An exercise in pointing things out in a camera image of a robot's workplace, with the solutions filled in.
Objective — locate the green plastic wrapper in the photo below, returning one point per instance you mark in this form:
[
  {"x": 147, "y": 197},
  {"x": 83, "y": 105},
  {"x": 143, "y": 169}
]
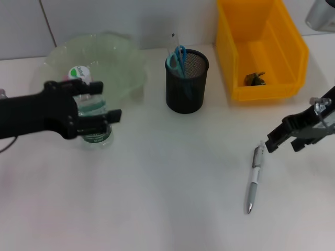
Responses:
[{"x": 255, "y": 79}]

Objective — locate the transparent plastic ruler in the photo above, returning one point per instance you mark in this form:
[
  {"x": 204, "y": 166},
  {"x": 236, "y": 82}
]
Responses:
[{"x": 174, "y": 44}]

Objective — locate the clear bottle with green label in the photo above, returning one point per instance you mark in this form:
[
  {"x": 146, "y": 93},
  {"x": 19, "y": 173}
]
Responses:
[{"x": 91, "y": 104}]

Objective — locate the green glass fruit plate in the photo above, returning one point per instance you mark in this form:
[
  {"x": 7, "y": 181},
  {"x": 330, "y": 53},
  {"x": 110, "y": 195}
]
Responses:
[{"x": 117, "y": 60}]

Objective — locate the blue scissors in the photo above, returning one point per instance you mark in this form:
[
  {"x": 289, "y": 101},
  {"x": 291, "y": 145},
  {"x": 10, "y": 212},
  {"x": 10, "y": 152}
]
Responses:
[{"x": 180, "y": 62}]

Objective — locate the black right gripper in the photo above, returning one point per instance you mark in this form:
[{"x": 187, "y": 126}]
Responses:
[{"x": 311, "y": 120}]

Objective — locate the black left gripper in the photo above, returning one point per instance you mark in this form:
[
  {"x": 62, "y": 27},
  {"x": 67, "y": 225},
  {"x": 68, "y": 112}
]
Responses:
[{"x": 39, "y": 112}]

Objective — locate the yellow plastic bin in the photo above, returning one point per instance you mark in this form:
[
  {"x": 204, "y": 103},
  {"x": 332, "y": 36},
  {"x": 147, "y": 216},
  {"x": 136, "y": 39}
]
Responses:
[{"x": 261, "y": 39}]

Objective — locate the pink peach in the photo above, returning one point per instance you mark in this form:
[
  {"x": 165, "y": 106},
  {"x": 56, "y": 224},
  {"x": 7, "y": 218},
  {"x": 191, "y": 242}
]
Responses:
[{"x": 65, "y": 77}]

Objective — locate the grey ballpoint pen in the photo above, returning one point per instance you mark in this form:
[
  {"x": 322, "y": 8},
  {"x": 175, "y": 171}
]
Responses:
[{"x": 252, "y": 191}]

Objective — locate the black mesh pen holder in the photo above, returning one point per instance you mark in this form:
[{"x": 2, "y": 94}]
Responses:
[{"x": 191, "y": 96}]

